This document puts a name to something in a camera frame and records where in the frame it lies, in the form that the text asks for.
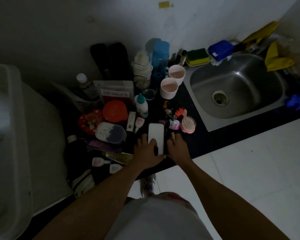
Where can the person's left hand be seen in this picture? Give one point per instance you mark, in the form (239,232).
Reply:
(145,154)

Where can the person's right hand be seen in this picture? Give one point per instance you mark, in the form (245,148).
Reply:
(180,151)

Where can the phone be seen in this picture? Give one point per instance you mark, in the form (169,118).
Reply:
(156,133)

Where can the gold foil packet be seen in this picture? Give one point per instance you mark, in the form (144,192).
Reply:
(120,158)

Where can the pink hairbrush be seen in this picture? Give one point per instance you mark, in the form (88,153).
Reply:
(188,124)

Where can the pink white small bottle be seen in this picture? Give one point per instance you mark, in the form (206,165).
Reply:
(139,123)
(98,161)

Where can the orange hair clip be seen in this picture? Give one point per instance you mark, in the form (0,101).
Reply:
(181,112)

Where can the clear cotton swab box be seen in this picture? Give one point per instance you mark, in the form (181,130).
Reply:
(110,132)

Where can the purple packet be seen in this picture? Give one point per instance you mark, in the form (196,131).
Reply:
(102,147)

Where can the white lotion bottle teal cap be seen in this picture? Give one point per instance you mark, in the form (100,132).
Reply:
(141,107)

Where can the orange red round jar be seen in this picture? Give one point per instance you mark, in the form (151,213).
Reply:
(115,111)

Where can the small glass bowl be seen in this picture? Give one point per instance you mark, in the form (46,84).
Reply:
(149,94)

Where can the white cup pink inside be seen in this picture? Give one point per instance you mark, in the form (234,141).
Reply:
(168,88)
(176,73)

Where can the red heart shaped tin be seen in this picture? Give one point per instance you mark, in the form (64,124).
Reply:
(87,121)

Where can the cream umbrella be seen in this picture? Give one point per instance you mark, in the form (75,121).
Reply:
(83,183)

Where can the zip pouch red label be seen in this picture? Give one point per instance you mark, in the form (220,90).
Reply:
(117,88)

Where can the cream plush covered bottle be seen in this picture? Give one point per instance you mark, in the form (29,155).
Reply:
(141,67)

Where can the clear bottle white cap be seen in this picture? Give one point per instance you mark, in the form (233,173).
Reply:
(87,87)

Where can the blue plastic bottle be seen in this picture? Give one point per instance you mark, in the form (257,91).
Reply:
(161,54)

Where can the white plastic storage bin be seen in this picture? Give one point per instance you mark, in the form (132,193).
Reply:
(27,147)

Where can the person's right forearm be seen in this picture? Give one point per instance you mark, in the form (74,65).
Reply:
(227,197)

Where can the person's left forearm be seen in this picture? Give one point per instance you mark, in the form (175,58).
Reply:
(95,202)

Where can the person's left shoe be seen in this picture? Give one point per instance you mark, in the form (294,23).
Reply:
(148,186)

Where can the person's grey shirt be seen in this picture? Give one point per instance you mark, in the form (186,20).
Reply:
(160,222)

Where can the black table countertop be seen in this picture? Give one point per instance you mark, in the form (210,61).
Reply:
(202,142)

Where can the steel sink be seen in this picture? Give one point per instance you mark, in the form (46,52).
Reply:
(240,79)

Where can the white rag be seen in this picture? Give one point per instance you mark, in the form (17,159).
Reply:
(216,62)

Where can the yellow green sponge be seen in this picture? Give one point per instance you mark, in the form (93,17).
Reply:
(197,56)

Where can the blue scouring pad pack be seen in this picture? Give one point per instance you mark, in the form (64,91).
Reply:
(220,48)

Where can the yellow rubber gloves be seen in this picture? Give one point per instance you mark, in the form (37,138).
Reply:
(277,57)

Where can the metal faucet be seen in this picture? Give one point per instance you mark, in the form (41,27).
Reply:
(265,44)

